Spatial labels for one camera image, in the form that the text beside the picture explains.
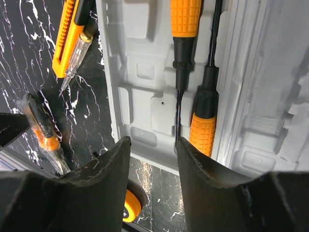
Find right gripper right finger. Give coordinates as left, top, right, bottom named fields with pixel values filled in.
left=176, top=137, right=309, bottom=232

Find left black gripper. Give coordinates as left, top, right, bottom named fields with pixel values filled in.
left=0, top=113, right=31, bottom=150

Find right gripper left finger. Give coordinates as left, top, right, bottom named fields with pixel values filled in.
left=0, top=136, right=131, bottom=232

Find grey plastic tool case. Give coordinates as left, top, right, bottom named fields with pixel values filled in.
left=97, top=0, right=309, bottom=177

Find orange black screwdriver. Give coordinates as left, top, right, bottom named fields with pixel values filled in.
left=189, top=0, right=223, bottom=157
left=170, top=0, right=202, bottom=141

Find clear test pen screwdriver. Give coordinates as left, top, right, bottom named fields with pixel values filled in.
left=58, top=30, right=93, bottom=97

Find orange utility knife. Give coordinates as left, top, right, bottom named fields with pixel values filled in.
left=52, top=0, right=94, bottom=78

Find orange pliers in bag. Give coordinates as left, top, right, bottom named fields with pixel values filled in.
left=19, top=93, right=70, bottom=175

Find yellow tape measure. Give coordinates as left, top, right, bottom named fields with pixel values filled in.
left=123, top=179, right=147, bottom=223

